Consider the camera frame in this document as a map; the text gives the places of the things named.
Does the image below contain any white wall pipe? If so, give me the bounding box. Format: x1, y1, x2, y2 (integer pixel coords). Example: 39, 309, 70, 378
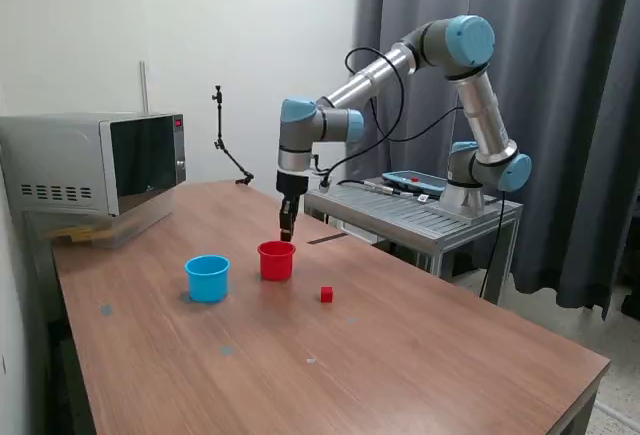
138, 60, 150, 115

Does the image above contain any white floor cable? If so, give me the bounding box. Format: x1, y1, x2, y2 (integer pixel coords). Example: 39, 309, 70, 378
595, 402, 640, 426

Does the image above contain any grey curtain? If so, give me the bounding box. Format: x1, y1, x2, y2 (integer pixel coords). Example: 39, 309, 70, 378
345, 0, 640, 321

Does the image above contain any blue teach pendant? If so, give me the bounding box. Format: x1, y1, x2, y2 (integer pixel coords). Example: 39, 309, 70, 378
381, 170, 446, 195

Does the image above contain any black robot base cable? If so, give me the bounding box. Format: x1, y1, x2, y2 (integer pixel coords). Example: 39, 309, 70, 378
479, 187, 509, 300

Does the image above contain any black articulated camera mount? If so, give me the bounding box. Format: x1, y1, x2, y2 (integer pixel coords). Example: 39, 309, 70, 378
210, 84, 255, 187

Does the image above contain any blue plastic cup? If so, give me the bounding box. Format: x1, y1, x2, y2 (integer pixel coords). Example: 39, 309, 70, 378
183, 254, 231, 305

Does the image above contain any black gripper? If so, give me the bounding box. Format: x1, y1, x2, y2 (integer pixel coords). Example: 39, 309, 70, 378
276, 170, 309, 242

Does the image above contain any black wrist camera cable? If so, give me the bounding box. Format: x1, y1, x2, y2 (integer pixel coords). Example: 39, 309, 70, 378
309, 46, 466, 191

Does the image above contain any wooden block stack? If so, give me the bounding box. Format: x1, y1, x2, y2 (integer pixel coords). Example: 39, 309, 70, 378
42, 224, 109, 247

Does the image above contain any red plastic cup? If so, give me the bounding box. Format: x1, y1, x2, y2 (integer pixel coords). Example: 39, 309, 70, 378
256, 240, 297, 283

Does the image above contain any grey metal robot stand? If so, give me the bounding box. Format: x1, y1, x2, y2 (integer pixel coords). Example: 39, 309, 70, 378
303, 182, 524, 306

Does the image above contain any silver microwave oven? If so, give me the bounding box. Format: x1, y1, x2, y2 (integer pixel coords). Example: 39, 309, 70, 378
0, 111, 188, 218

